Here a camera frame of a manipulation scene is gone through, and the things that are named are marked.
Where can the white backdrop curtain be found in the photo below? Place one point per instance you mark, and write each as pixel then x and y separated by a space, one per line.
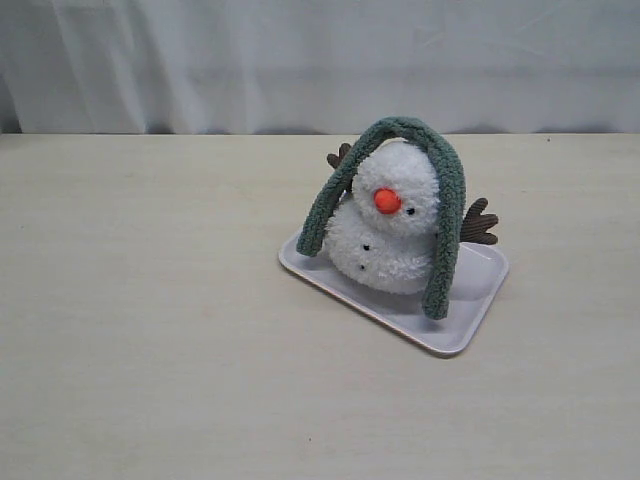
pixel 262 67

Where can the green fuzzy scarf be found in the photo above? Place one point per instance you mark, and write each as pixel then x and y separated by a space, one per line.
pixel 450 172

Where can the white plush snowman toy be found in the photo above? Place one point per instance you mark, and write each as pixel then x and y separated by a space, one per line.
pixel 383 232

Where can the white rectangular tray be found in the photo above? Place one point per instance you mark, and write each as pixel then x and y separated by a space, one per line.
pixel 480 273

